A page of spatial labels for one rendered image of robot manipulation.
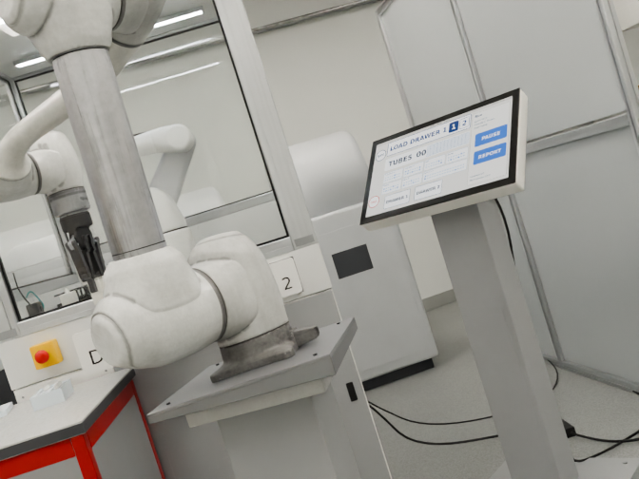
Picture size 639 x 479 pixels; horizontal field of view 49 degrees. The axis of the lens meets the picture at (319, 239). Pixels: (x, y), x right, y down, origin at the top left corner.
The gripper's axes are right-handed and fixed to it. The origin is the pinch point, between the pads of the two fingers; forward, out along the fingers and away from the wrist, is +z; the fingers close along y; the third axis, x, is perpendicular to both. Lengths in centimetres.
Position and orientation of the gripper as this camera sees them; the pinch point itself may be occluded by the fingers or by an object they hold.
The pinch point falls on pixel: (99, 291)
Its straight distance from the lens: 185.3
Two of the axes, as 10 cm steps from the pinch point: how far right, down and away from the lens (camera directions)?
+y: 1.7, -0.9, 9.8
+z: 3.1, 9.5, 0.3
